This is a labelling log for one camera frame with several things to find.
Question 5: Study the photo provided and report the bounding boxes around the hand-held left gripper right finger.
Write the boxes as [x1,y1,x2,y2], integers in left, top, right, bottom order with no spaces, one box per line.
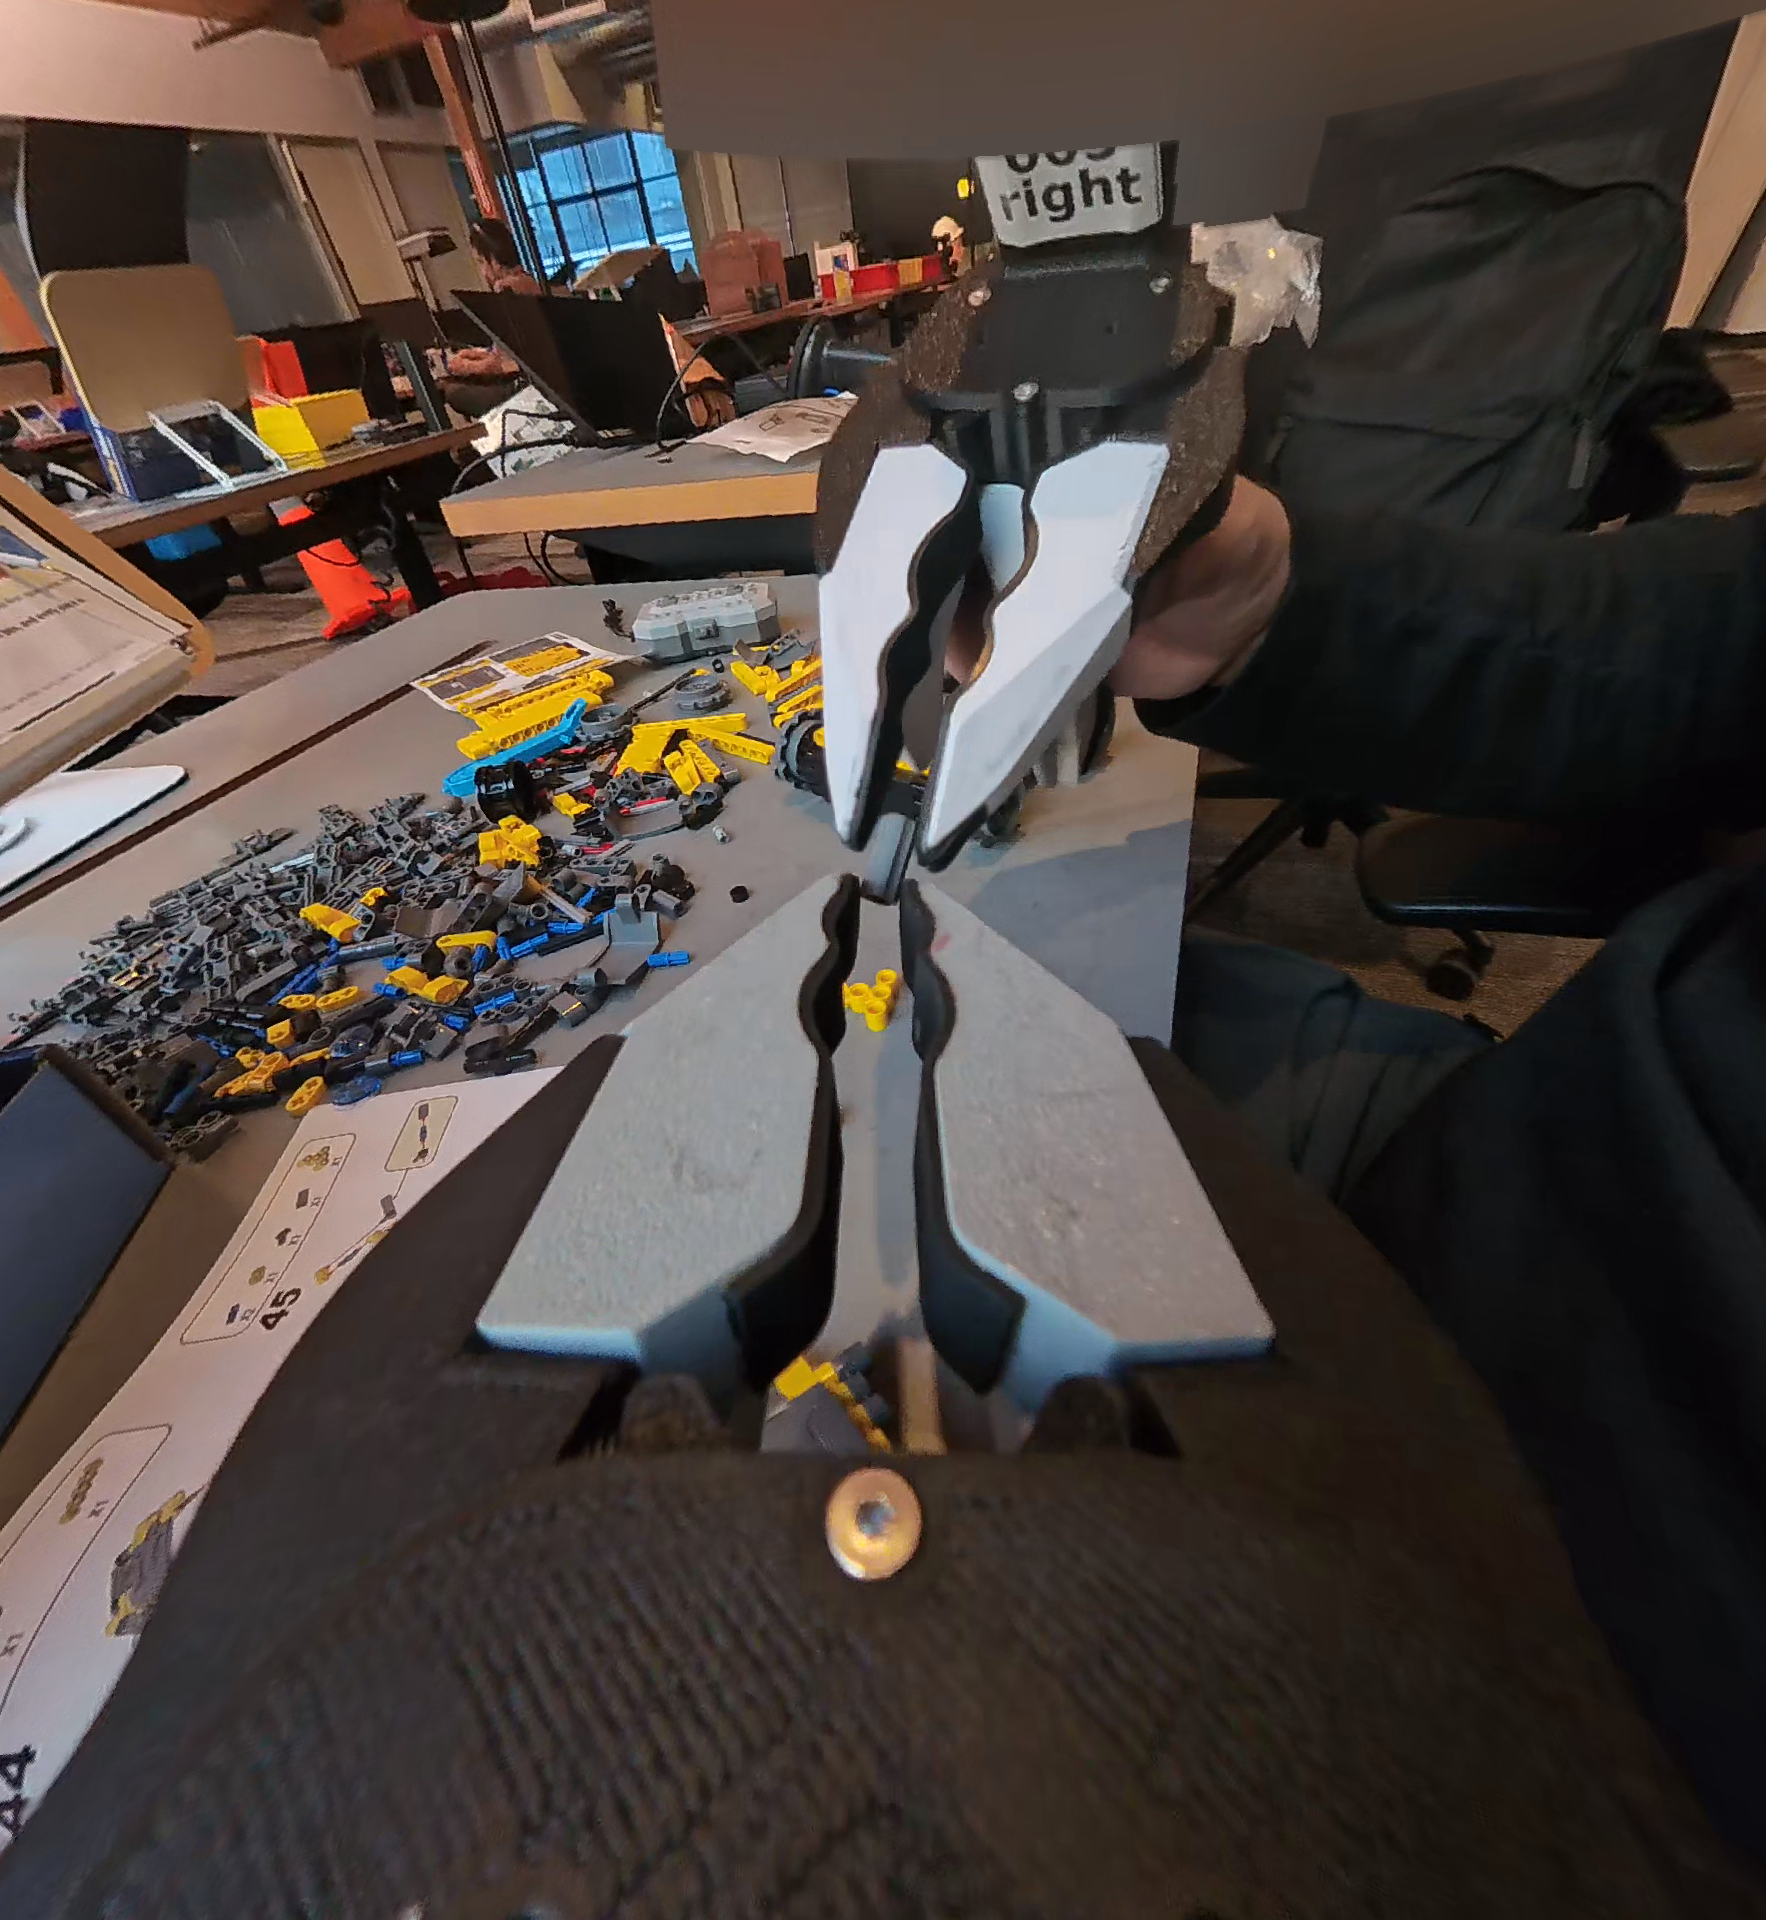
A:
[898,878,1279,1448]

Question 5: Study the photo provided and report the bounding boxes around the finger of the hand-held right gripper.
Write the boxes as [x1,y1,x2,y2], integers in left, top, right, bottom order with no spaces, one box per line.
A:
[912,439,1174,871]
[817,444,984,855]

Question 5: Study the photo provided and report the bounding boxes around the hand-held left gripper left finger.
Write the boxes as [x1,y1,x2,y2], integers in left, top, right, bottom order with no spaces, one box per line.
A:
[476,875,863,1382]

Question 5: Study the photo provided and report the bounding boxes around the yellow grey toy brick assembly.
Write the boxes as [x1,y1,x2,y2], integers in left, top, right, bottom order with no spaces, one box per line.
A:
[770,1335,961,1454]

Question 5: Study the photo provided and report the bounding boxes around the pile of toy parts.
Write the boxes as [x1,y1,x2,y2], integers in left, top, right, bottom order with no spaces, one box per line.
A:
[6,637,840,1164]

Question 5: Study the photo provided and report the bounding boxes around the person's right forearm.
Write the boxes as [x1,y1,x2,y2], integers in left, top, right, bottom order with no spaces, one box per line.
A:
[1137,451,1766,835]

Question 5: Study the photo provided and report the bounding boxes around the person's right hand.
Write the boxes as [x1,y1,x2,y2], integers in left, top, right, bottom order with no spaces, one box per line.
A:
[1115,475,1292,704]

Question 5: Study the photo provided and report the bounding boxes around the grey toy battery box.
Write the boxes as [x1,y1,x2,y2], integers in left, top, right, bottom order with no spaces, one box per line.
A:
[630,590,781,664]

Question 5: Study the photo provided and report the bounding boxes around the yellow black toy vehicle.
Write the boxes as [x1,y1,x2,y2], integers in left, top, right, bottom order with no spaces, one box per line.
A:
[770,704,1034,842]

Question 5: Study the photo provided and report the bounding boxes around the white printed paper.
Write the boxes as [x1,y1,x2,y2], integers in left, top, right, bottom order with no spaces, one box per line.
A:
[701,399,863,461]

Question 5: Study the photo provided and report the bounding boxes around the clear plastic bag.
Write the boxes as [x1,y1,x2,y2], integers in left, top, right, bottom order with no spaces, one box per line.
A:
[1189,219,1328,356]

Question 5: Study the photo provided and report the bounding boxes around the yellow sticker sheet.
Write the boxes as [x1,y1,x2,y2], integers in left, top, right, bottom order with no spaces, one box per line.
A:
[409,634,635,713]

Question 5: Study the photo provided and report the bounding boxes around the black folded panel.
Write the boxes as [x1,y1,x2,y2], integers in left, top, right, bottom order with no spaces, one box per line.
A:
[449,283,705,444]

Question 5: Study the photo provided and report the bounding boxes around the light blue toy tool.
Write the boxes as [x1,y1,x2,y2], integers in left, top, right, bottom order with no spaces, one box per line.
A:
[437,697,589,805]

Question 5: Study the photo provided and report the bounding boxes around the black backpack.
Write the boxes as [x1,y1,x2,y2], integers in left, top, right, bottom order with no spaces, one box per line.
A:
[1272,166,1695,532]

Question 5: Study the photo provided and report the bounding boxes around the orange object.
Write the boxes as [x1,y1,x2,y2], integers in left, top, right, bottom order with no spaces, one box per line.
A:
[288,501,413,638]

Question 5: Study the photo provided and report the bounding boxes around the open instruction booklet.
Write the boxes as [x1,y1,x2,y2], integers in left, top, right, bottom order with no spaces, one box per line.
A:
[0,1065,562,1878]

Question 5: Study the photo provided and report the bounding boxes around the yellow box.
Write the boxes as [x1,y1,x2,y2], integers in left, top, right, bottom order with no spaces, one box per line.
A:
[251,389,370,458]

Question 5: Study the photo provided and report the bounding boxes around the black floor lamp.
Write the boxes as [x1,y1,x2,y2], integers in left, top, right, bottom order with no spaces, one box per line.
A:
[409,0,546,287]

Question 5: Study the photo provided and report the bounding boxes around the long wooden work table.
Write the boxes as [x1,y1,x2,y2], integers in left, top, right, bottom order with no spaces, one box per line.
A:
[65,421,488,601]

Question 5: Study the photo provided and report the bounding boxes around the dark blue cardboard box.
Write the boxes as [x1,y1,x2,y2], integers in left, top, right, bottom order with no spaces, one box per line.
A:
[0,1047,171,1561]

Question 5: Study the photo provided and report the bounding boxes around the white flat stand base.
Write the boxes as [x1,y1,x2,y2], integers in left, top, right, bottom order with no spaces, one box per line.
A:
[0,766,188,945]

